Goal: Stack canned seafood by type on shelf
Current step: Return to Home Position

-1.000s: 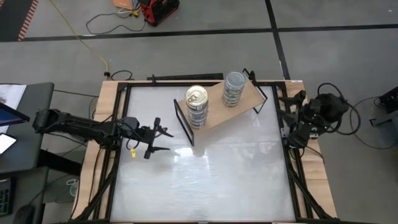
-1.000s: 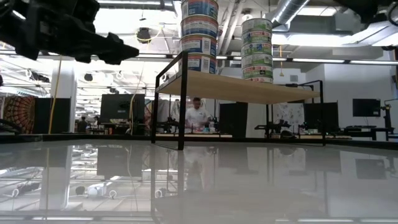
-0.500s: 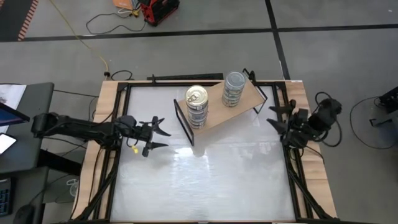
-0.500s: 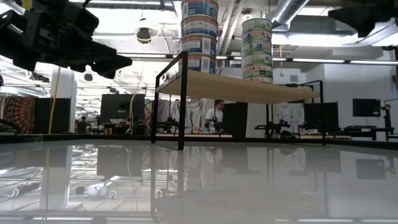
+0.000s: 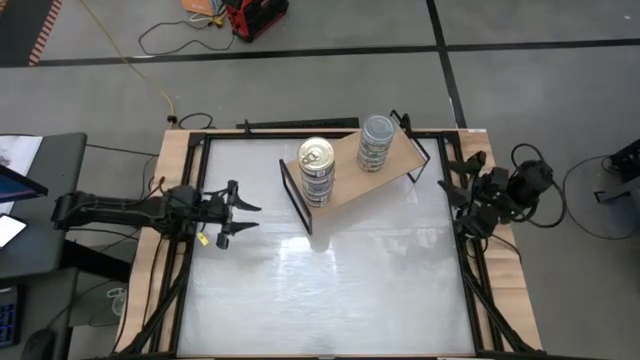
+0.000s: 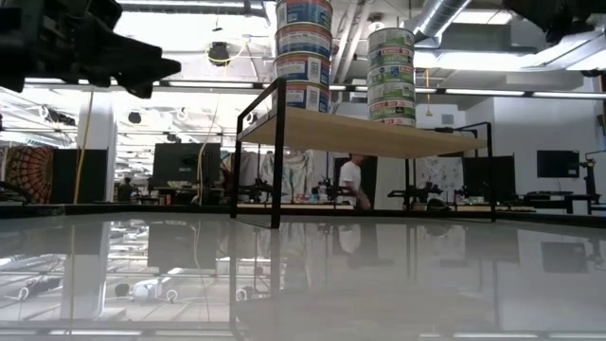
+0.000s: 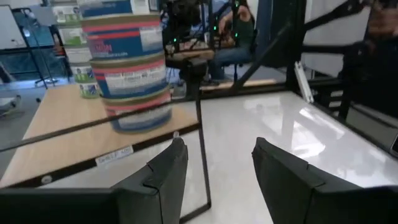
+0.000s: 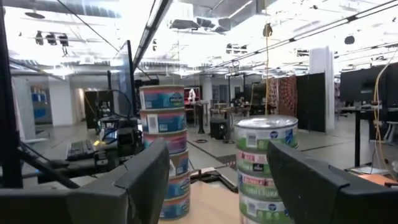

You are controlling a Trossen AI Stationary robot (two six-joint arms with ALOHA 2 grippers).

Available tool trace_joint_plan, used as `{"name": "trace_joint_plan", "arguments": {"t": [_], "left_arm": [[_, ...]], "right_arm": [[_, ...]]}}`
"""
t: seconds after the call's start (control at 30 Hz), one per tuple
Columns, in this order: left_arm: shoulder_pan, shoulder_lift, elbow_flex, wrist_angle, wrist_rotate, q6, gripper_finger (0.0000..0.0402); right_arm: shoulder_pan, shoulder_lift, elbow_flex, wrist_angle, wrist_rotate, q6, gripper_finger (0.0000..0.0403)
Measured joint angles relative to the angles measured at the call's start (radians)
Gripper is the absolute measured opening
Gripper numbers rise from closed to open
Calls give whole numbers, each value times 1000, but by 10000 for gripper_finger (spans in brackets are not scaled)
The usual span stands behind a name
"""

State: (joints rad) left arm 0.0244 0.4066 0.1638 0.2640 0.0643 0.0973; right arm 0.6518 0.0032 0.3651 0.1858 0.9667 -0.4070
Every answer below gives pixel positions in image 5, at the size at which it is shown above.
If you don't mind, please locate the wooden shelf black metal frame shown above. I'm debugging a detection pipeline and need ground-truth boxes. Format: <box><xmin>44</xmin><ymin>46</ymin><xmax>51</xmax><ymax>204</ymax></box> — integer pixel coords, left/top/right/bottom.
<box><xmin>278</xmin><ymin>108</ymin><xmax>432</xmax><ymax>236</ymax></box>

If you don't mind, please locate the black floor equipment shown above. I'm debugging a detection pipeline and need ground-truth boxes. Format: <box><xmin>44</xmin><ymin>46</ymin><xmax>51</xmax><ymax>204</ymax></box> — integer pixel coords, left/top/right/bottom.
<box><xmin>593</xmin><ymin>139</ymin><xmax>640</xmax><ymax>206</ymax></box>

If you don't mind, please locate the black metal table frame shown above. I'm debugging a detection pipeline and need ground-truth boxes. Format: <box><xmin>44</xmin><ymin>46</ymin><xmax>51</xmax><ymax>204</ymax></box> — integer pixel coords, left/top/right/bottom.
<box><xmin>107</xmin><ymin>127</ymin><xmax>544</xmax><ymax>360</ymax></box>

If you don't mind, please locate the white paper sheet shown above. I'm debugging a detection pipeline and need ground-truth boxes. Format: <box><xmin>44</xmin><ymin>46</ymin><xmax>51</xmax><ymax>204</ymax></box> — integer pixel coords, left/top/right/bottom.
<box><xmin>0</xmin><ymin>133</ymin><xmax>45</xmax><ymax>174</ymax></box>

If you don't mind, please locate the black equipment floor cable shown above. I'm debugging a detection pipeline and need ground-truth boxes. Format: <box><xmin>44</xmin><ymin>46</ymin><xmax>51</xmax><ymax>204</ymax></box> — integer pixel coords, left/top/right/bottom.
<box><xmin>560</xmin><ymin>153</ymin><xmax>634</xmax><ymax>241</ymax></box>

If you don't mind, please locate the white cable coil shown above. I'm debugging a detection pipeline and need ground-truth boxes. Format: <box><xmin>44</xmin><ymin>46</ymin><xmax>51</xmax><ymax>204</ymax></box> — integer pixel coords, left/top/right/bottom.
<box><xmin>105</xmin><ymin>285</ymin><xmax>129</xmax><ymax>317</ymax></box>

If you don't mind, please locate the black computer mouse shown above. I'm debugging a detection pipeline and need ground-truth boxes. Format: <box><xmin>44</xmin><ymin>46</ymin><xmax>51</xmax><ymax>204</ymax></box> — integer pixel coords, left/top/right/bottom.
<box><xmin>19</xmin><ymin>327</ymin><xmax>56</xmax><ymax>360</ymax></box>

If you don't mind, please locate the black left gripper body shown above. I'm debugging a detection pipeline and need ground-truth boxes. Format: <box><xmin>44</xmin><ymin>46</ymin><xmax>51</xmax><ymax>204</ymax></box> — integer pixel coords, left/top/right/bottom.
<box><xmin>199</xmin><ymin>179</ymin><xmax>240</xmax><ymax>250</ymax></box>

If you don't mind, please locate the yellow power cable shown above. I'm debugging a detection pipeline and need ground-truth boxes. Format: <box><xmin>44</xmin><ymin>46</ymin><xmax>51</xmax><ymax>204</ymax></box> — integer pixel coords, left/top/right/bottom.
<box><xmin>79</xmin><ymin>0</ymin><xmax>177</xmax><ymax>119</ymax></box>

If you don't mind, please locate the black mat orange striped edge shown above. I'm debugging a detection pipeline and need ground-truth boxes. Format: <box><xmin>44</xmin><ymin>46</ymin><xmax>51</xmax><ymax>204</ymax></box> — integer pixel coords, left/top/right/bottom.
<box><xmin>0</xmin><ymin>0</ymin><xmax>64</xmax><ymax>68</ymax></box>

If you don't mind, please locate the blue screen tablet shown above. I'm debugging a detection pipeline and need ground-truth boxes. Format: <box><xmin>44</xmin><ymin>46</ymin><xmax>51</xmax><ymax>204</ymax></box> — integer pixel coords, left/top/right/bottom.
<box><xmin>0</xmin><ymin>163</ymin><xmax>50</xmax><ymax>204</ymax></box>

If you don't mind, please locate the red black equipment case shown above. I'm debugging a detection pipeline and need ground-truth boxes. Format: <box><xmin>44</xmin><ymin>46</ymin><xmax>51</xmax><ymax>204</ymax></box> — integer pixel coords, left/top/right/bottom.
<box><xmin>222</xmin><ymin>0</ymin><xmax>290</xmax><ymax>43</ymax></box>

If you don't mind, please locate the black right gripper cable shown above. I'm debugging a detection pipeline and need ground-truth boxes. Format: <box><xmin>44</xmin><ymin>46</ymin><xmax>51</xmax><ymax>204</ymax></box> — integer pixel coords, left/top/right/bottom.
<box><xmin>509</xmin><ymin>143</ymin><xmax>569</xmax><ymax>230</ymax></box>

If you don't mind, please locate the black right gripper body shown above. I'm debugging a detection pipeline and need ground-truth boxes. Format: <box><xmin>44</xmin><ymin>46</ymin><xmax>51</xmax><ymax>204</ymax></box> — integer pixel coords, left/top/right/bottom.
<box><xmin>452</xmin><ymin>167</ymin><xmax>512</xmax><ymax>240</ymax></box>

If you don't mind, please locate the black plug with cable loop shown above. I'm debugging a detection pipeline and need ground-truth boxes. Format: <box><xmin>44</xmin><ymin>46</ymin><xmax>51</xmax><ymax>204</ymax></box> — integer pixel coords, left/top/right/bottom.
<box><xmin>167</xmin><ymin>112</ymin><xmax>216</xmax><ymax>131</ymax></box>

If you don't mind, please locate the orange pad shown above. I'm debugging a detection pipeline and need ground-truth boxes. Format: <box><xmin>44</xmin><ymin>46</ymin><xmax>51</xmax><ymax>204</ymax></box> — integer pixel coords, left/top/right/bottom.
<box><xmin>179</xmin><ymin>0</ymin><xmax>221</xmax><ymax>17</ymax></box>

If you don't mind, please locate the dark grey side desk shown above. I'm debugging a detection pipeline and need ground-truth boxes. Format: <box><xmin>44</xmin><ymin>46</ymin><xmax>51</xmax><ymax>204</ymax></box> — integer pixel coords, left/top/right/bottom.
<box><xmin>0</xmin><ymin>132</ymin><xmax>89</xmax><ymax>281</ymax></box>

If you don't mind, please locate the black flat bar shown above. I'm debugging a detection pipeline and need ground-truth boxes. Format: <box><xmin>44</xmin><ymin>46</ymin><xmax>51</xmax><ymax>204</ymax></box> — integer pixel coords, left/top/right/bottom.
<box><xmin>235</xmin><ymin>117</ymin><xmax>361</xmax><ymax>131</ymax></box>

